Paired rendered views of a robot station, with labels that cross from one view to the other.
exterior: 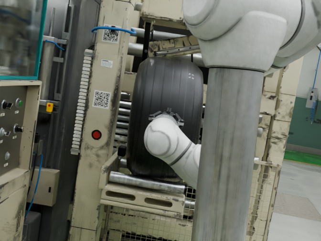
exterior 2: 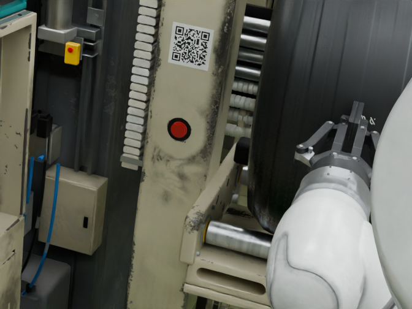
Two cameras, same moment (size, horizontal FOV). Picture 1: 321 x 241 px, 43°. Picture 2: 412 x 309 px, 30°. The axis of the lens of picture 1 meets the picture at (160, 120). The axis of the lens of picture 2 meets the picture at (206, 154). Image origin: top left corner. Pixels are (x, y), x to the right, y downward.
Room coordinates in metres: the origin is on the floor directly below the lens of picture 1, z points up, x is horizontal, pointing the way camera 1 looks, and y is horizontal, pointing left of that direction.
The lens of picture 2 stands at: (0.49, 0.01, 1.59)
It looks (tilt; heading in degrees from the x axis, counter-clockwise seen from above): 23 degrees down; 9
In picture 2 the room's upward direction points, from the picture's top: 9 degrees clockwise
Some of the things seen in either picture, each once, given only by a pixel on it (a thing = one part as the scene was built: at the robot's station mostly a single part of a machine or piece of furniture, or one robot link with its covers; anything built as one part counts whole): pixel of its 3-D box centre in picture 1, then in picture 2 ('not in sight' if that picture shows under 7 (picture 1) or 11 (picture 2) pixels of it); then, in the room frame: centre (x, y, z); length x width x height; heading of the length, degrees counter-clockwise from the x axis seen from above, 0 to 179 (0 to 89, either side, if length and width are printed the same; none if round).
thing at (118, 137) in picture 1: (120, 126); (249, 73); (2.24, 0.21, 1.05); 0.20 x 0.15 x 0.30; 87
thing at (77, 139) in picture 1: (83, 102); (149, 48); (1.82, 0.36, 1.19); 0.05 x 0.04 x 0.48; 177
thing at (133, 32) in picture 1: (114, 29); not in sight; (1.85, 0.27, 1.54); 0.19 x 0.19 x 0.06; 87
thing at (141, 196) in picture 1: (143, 196); (286, 283); (1.71, 0.02, 0.84); 0.36 x 0.09 x 0.06; 87
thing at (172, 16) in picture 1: (202, 15); not in sight; (2.14, -0.13, 1.71); 0.61 x 0.25 x 0.15; 87
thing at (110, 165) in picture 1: (111, 168); (217, 197); (1.86, 0.19, 0.90); 0.40 x 0.03 x 0.10; 177
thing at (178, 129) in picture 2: (96, 134); (179, 129); (1.78, 0.27, 1.06); 0.03 x 0.02 x 0.03; 87
